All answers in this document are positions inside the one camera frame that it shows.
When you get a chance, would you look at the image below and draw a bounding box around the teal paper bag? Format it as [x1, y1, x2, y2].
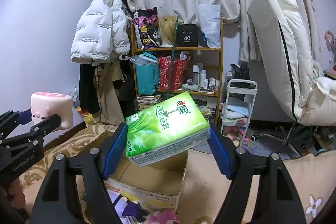
[135, 52, 159, 95]

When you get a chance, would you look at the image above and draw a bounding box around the black hanging coat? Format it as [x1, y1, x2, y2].
[79, 64, 100, 114]

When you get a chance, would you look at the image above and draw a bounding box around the white plastic bag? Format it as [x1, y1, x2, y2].
[197, 4, 221, 48]

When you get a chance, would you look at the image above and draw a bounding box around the blonde wig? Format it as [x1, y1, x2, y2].
[157, 15, 178, 47]

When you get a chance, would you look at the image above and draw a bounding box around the stack of books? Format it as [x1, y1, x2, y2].
[136, 95, 162, 111]

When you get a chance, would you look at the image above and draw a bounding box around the black cartoon print bag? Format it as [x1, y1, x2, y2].
[134, 7, 160, 50]

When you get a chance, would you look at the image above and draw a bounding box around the white puffer jacket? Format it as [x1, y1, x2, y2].
[71, 0, 130, 66]

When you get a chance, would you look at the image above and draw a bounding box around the pink cake roll plush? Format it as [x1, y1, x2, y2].
[30, 92, 73, 130]

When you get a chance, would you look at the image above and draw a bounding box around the red gift bag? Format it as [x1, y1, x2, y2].
[158, 56, 189, 91]

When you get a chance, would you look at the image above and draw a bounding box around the wooden shelf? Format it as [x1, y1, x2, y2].
[130, 18, 224, 124]

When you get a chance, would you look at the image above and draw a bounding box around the green tissue pack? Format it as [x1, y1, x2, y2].
[125, 92, 210, 167]

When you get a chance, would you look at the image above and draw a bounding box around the cardboard box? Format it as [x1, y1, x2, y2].
[105, 151, 188, 211]

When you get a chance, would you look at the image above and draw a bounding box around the pink plush toy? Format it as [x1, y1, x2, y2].
[147, 210, 180, 224]

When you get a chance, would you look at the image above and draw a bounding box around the person left hand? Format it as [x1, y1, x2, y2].
[1, 178, 26, 210]

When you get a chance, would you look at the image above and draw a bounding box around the black box with 40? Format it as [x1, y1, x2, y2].
[176, 24, 198, 47]

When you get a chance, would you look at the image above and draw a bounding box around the plastic bag with toys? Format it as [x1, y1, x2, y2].
[70, 87, 95, 126]

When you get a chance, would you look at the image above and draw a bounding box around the green thin pole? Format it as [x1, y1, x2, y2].
[166, 15, 179, 100]

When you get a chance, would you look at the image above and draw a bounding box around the purple white plush doll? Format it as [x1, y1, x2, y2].
[108, 190, 148, 224]

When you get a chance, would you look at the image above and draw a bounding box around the beige trench coat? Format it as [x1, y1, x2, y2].
[93, 60, 125, 126]

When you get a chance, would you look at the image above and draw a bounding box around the white rolling cart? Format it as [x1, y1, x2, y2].
[221, 79, 258, 140]

